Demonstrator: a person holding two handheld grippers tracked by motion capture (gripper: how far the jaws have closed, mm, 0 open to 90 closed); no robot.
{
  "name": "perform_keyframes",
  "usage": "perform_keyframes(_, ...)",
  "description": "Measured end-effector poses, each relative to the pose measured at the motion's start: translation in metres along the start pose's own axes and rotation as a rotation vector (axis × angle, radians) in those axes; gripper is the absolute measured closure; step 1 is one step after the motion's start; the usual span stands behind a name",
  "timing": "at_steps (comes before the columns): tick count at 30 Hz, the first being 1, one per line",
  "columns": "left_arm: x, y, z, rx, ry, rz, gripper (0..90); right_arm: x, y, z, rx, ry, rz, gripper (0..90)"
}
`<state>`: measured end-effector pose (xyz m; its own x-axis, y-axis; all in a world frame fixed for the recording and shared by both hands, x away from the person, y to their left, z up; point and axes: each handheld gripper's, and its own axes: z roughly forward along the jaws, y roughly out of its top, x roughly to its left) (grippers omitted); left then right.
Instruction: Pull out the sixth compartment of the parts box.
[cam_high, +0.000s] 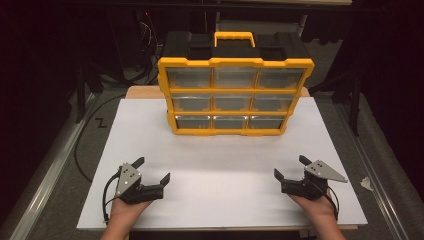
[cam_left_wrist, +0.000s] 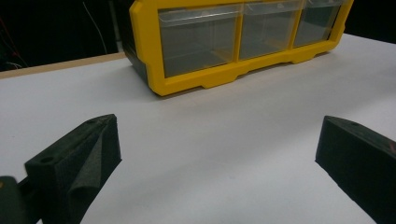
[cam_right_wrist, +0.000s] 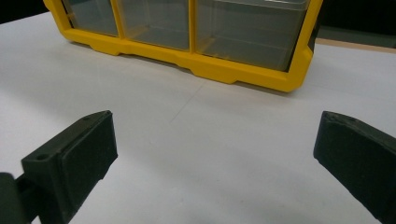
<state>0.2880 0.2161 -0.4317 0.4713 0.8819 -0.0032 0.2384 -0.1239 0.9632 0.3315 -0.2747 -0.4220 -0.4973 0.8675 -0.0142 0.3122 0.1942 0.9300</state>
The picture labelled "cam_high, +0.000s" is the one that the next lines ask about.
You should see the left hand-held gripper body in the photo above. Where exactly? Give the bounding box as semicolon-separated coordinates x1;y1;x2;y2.
114;162;165;205

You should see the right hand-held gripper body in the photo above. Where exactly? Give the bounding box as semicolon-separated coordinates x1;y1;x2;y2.
280;160;349;202

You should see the person's left hand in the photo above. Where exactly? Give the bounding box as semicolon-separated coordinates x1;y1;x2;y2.
108;196;154;231

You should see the person's right hand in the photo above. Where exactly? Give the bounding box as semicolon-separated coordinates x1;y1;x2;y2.
288;193;340;233

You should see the white paper scrap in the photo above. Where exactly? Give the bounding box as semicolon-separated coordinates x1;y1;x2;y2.
359;176;375;192

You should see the white table board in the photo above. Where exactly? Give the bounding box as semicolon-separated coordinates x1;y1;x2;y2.
76;96;369;231

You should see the wooden table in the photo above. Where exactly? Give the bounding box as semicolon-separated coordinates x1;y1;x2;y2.
124;84;359;234

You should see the black metal stand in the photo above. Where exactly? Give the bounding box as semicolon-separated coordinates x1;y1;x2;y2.
74;63;104;124
308;66;364;137

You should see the set of clear cabinet drawers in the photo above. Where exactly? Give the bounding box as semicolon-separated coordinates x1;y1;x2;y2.
165;67;307;130

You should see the yellow black organizer cabinet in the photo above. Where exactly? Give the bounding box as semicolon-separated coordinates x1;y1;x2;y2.
157;31;315;137

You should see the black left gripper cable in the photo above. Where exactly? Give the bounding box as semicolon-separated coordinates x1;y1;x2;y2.
102;171;122;224

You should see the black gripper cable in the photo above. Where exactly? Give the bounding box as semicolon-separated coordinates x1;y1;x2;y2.
102;171;122;224
321;186;340;221

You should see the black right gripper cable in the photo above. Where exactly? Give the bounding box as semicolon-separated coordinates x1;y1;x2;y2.
321;186;340;221

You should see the metal floor rail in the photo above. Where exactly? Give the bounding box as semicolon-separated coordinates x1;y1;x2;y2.
333;103;401;240
8;93;96;240

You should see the black floor cable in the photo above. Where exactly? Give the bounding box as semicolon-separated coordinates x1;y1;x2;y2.
73;93;127;184

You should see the bundle of background cables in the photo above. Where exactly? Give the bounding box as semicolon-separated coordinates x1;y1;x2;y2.
134;9;164;84

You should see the yellow cabinet carry handle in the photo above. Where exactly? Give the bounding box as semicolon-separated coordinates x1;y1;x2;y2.
213;31;256;48

